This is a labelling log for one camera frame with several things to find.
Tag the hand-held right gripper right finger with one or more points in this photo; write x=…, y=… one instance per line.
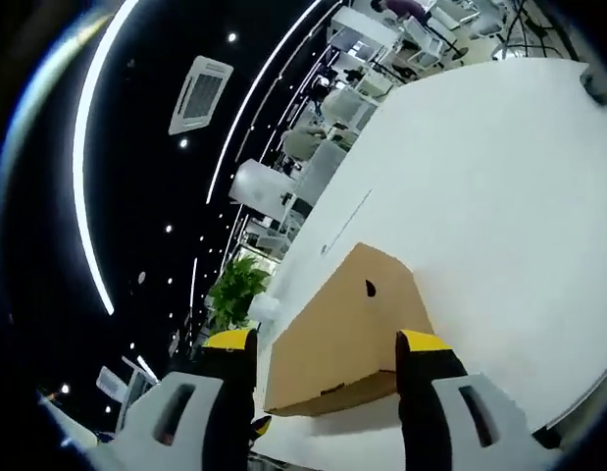
x=425, y=402

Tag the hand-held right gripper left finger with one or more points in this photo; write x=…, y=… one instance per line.
x=185, y=441

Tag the brown cardboard shoe box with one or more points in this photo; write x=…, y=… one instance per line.
x=332, y=333

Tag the grey metal rack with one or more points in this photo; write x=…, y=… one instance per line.
x=136, y=392

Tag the green potted plant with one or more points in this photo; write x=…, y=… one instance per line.
x=234, y=294

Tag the white pillar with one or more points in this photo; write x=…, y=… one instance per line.
x=259, y=184

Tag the white background desk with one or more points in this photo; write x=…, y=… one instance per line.
x=325, y=172

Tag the white office chair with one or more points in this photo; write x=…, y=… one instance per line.
x=423, y=44
x=349, y=110

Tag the long ceiling light strip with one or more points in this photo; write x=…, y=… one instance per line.
x=254, y=88
x=77, y=147

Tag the ceiling air conditioner vent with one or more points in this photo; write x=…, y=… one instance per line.
x=200, y=95

